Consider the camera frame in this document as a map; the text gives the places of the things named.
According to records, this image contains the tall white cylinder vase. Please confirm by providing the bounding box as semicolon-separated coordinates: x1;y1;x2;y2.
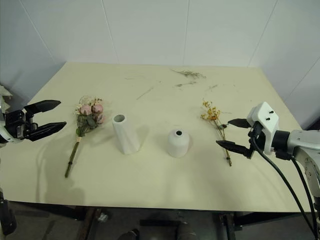
111;113;141;156

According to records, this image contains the flat black bar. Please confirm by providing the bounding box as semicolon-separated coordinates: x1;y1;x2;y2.
139;218;189;227

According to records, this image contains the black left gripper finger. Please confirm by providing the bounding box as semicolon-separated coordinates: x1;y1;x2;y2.
23;99;62;117
25;121;68;143

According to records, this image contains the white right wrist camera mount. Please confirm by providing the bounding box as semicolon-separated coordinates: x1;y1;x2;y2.
246;101;280;155

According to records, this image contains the short dried grey sprig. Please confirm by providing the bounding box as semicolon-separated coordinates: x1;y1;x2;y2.
173;80;197;89

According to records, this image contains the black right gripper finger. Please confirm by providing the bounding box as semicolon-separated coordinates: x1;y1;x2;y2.
215;139;251;156
227;118;252;130

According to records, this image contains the thin dried straw stem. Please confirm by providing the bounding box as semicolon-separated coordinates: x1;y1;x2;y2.
135;86;155;101

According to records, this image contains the dark rounded shape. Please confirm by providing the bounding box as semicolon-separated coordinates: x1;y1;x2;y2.
0;191;17;236
117;228;140;240

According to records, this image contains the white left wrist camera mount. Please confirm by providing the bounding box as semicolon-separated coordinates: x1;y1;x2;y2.
0;124;19;145

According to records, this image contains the rusty brown metal bar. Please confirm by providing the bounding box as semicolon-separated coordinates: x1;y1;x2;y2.
80;207;102;240

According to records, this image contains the yellow dried flower bunch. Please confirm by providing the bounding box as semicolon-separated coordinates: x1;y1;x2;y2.
200;98;233;167

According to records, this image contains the long dried grey sprig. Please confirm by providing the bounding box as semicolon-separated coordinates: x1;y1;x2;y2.
170;69;207;80

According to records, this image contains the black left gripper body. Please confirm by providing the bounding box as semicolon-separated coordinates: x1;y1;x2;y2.
4;108;39;141

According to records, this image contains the short white round vase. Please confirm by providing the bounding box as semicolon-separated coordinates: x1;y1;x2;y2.
166;129;190;158

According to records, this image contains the pink rose bouquet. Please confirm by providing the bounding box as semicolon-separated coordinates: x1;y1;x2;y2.
64;95;106;179

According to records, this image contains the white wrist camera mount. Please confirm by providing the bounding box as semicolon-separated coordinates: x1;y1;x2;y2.
246;101;280;155
0;124;19;145

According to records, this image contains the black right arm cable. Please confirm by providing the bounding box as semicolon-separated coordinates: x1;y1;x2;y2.
249;124;318;240
291;157;320;228

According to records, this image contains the crumpled white paper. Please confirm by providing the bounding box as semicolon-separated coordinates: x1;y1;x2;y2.
0;84;13;113

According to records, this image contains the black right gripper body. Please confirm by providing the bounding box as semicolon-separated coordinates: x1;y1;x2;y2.
245;121;266;160

